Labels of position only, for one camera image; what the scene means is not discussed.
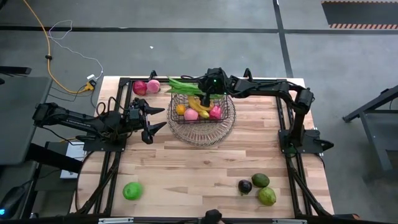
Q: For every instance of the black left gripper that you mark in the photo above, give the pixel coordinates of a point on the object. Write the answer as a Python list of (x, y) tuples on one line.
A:
[(143, 123)]

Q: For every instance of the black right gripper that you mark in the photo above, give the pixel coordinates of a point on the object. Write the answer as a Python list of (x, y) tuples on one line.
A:
[(217, 85)]

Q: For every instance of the yellow banana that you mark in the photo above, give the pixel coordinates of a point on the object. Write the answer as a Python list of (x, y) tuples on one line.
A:
[(197, 107)]

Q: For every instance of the red bell pepper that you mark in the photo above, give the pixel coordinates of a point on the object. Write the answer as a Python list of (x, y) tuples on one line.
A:
[(215, 112)]

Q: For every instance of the pink peach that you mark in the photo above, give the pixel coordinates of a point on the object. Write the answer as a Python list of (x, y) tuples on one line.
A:
[(153, 86), (191, 114)]

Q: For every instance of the green leafy vegetable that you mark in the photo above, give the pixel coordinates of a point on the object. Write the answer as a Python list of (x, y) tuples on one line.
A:
[(183, 88)]

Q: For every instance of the red apple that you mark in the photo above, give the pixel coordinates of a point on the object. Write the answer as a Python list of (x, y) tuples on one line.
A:
[(140, 87)]

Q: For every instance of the dark purple fig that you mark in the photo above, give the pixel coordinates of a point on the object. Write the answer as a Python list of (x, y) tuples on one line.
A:
[(245, 186)]

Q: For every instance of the green avocado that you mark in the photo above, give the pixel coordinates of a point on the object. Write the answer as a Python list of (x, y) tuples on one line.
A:
[(260, 180)]

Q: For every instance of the green speckled pear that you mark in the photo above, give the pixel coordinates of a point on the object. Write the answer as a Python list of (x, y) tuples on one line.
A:
[(266, 196)]

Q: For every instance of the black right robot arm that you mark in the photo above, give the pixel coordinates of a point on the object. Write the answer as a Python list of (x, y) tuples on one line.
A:
[(280, 90)]

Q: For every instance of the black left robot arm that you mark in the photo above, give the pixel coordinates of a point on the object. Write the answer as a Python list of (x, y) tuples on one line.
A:
[(77, 119)]

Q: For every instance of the round woven placemat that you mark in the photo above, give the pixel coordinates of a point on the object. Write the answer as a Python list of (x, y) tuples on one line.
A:
[(202, 133)]

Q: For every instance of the green lime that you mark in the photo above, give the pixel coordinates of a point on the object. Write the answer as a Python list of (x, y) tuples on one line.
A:
[(132, 190)]

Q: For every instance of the grey side table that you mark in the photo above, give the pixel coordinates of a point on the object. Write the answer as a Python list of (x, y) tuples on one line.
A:
[(21, 118)]

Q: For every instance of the black table stand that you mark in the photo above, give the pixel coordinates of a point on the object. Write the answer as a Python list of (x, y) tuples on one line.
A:
[(373, 124)]

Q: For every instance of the black hazard-striped floor mat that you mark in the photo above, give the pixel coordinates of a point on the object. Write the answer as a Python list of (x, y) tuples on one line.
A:
[(357, 12)]

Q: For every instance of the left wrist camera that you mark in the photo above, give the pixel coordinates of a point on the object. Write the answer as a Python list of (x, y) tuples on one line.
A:
[(134, 115)]

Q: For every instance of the black aluminium rig frame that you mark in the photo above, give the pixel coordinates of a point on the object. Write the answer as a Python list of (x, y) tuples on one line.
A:
[(124, 90)]

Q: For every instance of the black table-level camera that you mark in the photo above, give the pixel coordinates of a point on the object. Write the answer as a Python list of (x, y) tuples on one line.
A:
[(213, 216)]

